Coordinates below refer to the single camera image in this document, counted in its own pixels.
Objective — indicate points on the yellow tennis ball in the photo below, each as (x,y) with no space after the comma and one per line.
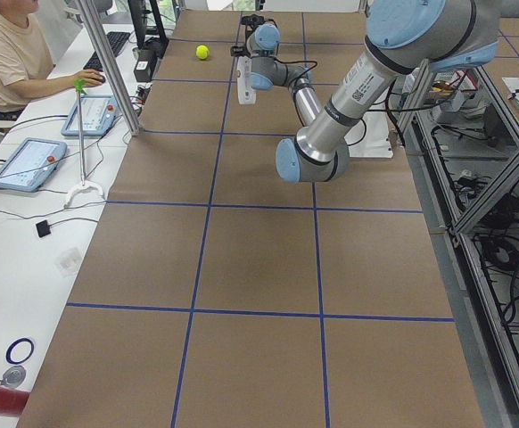
(202,52)

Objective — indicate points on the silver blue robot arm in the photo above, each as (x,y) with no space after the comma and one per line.
(399,35)

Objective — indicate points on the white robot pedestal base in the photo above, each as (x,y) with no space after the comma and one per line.
(369,139)

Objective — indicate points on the reacher grabber tool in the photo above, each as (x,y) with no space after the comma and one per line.
(84,185)

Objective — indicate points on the seated man beige shirt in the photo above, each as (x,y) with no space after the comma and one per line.
(26,62)

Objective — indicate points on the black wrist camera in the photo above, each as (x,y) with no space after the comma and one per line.
(253,20)

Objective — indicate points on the teach pendant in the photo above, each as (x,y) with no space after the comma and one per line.
(98,115)
(33,162)

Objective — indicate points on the white tennis ball can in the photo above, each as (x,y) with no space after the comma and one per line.
(246,94)

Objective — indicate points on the black monitor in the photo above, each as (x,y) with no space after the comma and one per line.
(148,27)

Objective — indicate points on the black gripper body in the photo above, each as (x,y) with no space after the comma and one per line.
(240,50)

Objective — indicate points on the teach pendant near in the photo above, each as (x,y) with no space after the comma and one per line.
(33,162)

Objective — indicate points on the small black square device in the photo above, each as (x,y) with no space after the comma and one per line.
(43,228)

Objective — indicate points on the metal can lid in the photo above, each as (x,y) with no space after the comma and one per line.
(13,377)

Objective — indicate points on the aluminium frame post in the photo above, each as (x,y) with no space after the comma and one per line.
(101,44)

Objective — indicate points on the black box with label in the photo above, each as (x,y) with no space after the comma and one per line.
(146,61)

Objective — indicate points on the teach pendant far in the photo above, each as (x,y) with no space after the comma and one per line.
(98,115)

